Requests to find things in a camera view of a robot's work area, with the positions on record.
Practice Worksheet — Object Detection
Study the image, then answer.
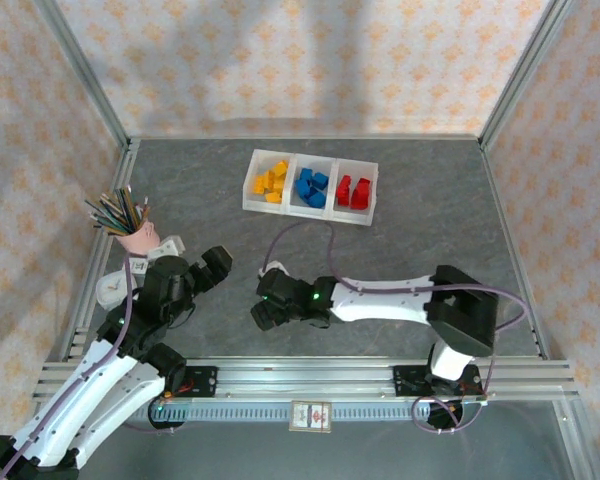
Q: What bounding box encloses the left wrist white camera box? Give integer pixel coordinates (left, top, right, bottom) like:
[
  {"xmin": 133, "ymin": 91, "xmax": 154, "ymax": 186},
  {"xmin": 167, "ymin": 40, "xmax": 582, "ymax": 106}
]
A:
[{"xmin": 147, "ymin": 234, "xmax": 186, "ymax": 261}]

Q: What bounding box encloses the small label card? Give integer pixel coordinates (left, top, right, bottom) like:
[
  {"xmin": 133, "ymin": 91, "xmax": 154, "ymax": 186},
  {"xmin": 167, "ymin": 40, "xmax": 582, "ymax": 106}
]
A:
[{"xmin": 289, "ymin": 399, "xmax": 334, "ymax": 434}]

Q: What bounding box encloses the white plastic bin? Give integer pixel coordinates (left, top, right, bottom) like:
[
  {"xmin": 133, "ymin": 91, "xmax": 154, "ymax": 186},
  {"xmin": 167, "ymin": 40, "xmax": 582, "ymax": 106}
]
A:
[
  {"xmin": 328, "ymin": 158, "xmax": 381, "ymax": 227},
  {"xmin": 285, "ymin": 153, "xmax": 339, "ymax": 220},
  {"xmin": 241, "ymin": 148, "xmax": 295, "ymax": 215}
]

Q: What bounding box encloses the grey slotted cable duct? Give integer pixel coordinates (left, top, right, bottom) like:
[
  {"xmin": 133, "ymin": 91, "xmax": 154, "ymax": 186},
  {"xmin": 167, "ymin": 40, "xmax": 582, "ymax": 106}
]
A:
[{"xmin": 124, "ymin": 402, "xmax": 464, "ymax": 422}]

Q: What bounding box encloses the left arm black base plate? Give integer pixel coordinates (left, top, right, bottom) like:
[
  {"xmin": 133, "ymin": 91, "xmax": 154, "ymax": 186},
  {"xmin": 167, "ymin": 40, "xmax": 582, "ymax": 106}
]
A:
[{"xmin": 164, "ymin": 366, "xmax": 219, "ymax": 399}]

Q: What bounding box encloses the long aluminium mounting rail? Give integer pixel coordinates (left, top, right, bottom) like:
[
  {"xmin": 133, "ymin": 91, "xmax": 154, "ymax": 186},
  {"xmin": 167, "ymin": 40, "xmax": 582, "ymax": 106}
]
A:
[{"xmin": 33, "ymin": 356, "xmax": 580, "ymax": 402}]

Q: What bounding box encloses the aluminium corner post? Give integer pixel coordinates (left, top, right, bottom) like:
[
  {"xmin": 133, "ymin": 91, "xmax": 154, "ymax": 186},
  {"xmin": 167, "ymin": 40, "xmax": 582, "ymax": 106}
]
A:
[
  {"xmin": 478, "ymin": 0, "xmax": 579, "ymax": 150},
  {"xmin": 32, "ymin": 0, "xmax": 133, "ymax": 149}
]

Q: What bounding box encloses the white alarm clock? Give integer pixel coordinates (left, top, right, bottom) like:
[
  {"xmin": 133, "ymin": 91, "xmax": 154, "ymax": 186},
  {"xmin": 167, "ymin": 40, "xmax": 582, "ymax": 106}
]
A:
[{"xmin": 97, "ymin": 272, "xmax": 134, "ymax": 311}]

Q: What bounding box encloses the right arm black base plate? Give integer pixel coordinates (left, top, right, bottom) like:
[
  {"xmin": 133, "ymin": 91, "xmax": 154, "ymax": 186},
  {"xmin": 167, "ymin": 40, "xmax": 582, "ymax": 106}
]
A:
[{"xmin": 391, "ymin": 364, "xmax": 486, "ymax": 400}]

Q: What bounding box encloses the aluminium table side rail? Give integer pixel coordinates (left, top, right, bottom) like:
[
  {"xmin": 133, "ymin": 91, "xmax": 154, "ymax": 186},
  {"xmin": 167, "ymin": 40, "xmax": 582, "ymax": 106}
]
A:
[
  {"xmin": 59, "ymin": 138, "xmax": 142, "ymax": 362},
  {"xmin": 478, "ymin": 139, "xmax": 552, "ymax": 362}
]

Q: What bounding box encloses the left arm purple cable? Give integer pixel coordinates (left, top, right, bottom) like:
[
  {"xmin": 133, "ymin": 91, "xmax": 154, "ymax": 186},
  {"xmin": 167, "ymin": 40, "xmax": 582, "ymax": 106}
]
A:
[{"xmin": 0, "ymin": 252, "xmax": 181, "ymax": 480}]

